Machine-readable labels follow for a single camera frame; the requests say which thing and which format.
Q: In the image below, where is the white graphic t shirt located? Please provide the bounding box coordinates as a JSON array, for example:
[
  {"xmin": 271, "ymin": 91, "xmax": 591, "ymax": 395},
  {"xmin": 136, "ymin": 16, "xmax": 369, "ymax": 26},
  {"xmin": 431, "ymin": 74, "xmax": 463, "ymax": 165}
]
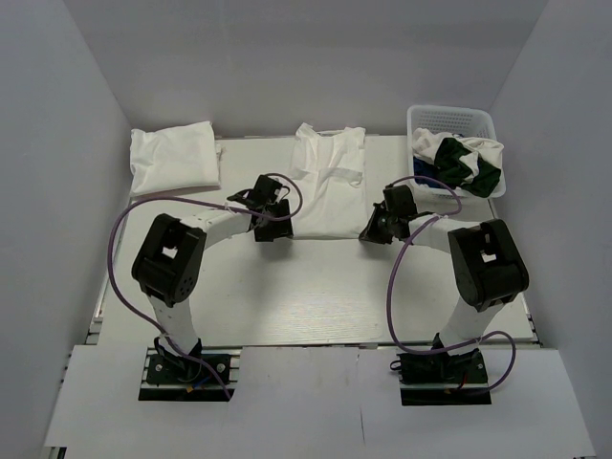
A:
[{"xmin": 287, "ymin": 123, "xmax": 368, "ymax": 240}]

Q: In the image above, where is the dark green white t shirt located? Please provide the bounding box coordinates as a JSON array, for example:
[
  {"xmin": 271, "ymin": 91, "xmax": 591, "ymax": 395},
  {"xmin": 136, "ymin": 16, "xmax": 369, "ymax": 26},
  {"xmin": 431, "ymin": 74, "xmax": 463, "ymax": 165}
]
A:
[{"xmin": 411, "ymin": 128, "xmax": 504, "ymax": 198}]

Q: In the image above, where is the white plastic laundry basket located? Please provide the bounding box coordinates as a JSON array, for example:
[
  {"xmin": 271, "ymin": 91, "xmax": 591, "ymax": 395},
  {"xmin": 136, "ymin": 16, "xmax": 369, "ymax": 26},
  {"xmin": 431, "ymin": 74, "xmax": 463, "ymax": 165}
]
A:
[{"xmin": 407, "ymin": 105, "xmax": 506, "ymax": 201}]

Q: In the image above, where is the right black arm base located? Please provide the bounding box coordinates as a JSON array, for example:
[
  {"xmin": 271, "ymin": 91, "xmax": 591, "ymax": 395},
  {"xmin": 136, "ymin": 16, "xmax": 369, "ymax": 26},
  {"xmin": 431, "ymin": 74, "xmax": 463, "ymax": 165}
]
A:
[{"xmin": 389, "ymin": 337, "xmax": 492, "ymax": 406}]

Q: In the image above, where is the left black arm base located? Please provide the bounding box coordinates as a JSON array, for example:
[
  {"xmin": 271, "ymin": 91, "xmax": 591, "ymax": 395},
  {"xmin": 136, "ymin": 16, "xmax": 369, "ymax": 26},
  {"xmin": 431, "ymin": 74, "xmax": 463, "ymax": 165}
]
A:
[{"xmin": 138, "ymin": 338, "xmax": 240, "ymax": 403}]

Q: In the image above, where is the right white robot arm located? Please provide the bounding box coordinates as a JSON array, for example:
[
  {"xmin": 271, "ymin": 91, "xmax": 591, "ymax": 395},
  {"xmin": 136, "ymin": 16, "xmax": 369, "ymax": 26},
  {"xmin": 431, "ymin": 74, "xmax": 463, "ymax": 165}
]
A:
[{"xmin": 359, "ymin": 186, "xmax": 529, "ymax": 382}]

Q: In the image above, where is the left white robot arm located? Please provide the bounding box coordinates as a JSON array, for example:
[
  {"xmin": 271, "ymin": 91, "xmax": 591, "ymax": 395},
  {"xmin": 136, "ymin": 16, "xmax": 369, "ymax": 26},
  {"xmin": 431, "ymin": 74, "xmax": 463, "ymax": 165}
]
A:
[{"xmin": 131, "ymin": 175, "xmax": 293, "ymax": 382}]

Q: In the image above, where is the blue t shirt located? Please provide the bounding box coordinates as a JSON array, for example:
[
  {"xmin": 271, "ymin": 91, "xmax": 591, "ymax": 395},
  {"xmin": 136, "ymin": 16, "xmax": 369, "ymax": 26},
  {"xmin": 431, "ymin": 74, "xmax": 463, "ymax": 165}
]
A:
[{"xmin": 413, "ymin": 158, "xmax": 439, "ymax": 188}]

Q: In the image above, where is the folded white t shirt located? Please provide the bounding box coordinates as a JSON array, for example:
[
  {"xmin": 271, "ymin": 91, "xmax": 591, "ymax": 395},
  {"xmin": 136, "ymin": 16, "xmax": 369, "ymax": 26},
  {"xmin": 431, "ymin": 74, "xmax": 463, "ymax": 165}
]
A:
[{"xmin": 129, "ymin": 121, "xmax": 221, "ymax": 197}]

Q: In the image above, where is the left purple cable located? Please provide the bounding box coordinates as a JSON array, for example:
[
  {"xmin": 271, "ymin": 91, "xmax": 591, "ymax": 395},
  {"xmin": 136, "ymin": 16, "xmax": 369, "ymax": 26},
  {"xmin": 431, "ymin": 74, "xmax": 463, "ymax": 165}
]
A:
[{"xmin": 108, "ymin": 172, "xmax": 303, "ymax": 401}]

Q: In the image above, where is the purple cable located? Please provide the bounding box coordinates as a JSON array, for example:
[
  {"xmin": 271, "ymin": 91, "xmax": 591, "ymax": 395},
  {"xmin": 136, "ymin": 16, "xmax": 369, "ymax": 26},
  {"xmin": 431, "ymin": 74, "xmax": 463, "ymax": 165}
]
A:
[
  {"xmin": 385, "ymin": 175, "xmax": 517, "ymax": 393},
  {"xmin": 108, "ymin": 172, "xmax": 303, "ymax": 401}
]

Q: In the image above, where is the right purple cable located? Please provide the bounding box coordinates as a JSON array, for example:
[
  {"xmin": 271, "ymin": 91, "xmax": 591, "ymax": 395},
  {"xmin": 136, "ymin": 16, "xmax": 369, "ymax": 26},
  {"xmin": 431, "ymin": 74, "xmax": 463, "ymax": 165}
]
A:
[{"xmin": 385, "ymin": 175, "xmax": 517, "ymax": 393}]

